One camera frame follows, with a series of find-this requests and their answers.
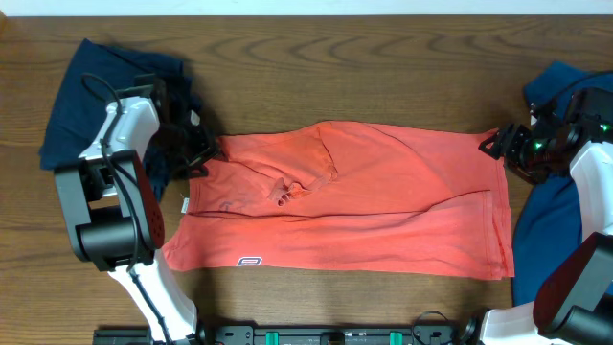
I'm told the coral red t-shirt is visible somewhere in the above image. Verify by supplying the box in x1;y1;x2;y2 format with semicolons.
163;121;514;280

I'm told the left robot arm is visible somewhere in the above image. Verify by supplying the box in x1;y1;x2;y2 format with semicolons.
54;74;220;344

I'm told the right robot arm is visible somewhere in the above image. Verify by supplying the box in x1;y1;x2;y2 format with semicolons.
475;87;612;344

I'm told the blue garment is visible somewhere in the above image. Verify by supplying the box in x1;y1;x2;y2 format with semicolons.
511;62;612;306

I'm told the folded dark navy garment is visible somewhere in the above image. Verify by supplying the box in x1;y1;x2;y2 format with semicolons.
39;39;205;199

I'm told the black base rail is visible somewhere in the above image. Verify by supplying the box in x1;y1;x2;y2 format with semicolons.
93;310;480;345

